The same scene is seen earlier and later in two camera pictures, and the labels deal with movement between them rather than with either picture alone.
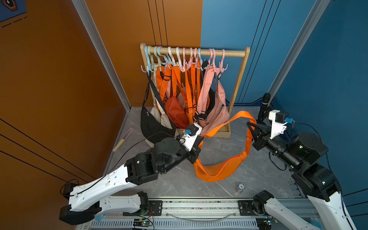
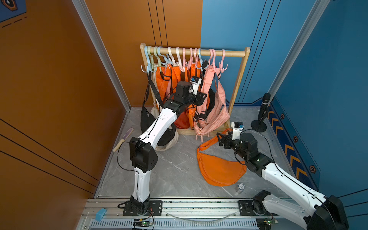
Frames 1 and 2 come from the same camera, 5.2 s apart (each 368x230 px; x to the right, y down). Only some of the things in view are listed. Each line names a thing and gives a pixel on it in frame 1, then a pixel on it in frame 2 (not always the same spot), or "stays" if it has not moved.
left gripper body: (191, 155) -> (197, 99)
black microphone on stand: (264, 108) stays
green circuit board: (139, 222) stays
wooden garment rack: (226, 133) stays
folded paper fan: (130, 131) stays
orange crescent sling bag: (212, 174) -> (219, 171)
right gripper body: (260, 144) -> (230, 144)
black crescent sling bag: (155, 132) stays
